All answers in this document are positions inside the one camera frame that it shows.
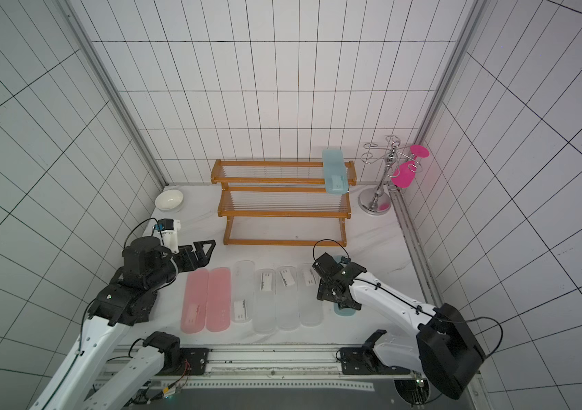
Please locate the pink pencil case inner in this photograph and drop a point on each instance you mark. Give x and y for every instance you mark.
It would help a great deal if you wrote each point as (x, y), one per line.
(218, 308)

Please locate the pink pencil case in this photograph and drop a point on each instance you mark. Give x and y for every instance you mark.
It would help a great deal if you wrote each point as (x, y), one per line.
(193, 317)
(218, 308)

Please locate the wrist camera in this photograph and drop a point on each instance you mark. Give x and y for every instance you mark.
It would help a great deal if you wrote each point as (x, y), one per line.
(326, 266)
(168, 231)

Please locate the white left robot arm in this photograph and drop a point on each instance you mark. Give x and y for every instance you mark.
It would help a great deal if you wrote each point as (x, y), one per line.
(128, 300)

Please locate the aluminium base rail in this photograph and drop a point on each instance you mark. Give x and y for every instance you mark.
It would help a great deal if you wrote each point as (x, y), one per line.
(287, 361)

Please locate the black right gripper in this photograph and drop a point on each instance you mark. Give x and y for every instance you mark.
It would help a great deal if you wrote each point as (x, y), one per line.
(336, 286)

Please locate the orange wooden two-tier shelf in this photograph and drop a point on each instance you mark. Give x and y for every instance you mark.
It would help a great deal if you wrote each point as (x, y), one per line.
(274, 190)

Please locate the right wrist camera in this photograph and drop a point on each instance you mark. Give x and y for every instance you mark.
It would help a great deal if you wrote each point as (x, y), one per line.
(326, 266)

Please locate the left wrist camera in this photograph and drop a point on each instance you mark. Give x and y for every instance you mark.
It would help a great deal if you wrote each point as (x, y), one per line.
(168, 231)

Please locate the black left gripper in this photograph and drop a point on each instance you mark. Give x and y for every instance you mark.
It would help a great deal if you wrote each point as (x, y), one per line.
(203, 260)

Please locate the pink pencil case outer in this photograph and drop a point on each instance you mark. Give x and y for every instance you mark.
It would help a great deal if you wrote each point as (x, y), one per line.
(193, 317)

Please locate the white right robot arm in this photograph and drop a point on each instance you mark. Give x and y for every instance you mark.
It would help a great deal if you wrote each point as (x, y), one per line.
(414, 328)

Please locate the chrome cup holder stand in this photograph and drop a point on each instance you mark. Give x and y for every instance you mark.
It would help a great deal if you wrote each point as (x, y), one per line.
(377, 201)

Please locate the white ceramic bowl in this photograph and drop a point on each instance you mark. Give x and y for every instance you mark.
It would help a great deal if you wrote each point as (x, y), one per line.
(170, 200)

